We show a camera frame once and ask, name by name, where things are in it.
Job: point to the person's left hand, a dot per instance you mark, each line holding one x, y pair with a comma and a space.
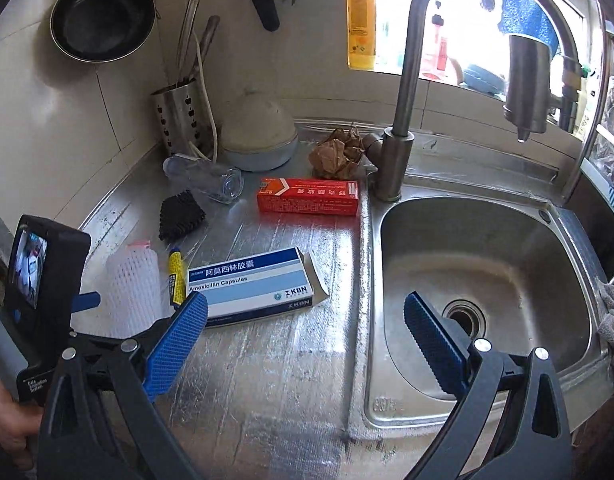
9, 430

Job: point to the metal utensil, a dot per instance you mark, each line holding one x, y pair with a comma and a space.
187, 45

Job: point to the white foam net sleeve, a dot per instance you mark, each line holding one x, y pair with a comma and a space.
134, 285

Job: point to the black scrubbing cloth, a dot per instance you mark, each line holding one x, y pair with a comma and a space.
181, 216

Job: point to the steel utensil holder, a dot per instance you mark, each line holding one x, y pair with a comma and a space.
179, 120

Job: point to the yellow liquid bottle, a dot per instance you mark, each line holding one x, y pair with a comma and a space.
361, 20

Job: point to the blue cloth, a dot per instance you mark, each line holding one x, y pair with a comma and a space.
524, 15

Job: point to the red cardboard box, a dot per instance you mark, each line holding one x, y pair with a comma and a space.
307, 200

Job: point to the chrome pole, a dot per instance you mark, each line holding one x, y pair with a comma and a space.
594, 125

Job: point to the stainless steel sink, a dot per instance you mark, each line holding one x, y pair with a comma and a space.
512, 260

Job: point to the yellow tube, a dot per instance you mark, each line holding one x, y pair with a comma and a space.
176, 277

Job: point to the clear plastic bottle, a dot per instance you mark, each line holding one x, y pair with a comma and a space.
202, 176

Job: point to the black frying pan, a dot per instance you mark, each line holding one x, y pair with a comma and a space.
102, 17

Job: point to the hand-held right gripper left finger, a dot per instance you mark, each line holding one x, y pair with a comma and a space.
179, 345

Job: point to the steel water filter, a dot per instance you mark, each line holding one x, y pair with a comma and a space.
527, 85

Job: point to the blue white medicine box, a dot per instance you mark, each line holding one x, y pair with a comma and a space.
252, 285

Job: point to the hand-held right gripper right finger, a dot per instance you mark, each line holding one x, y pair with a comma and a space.
432, 345

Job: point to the steel faucet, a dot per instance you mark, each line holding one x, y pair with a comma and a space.
394, 160

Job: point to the brown paper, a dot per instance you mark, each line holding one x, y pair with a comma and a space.
334, 155

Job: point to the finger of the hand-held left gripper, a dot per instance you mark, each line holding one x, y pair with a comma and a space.
89, 301

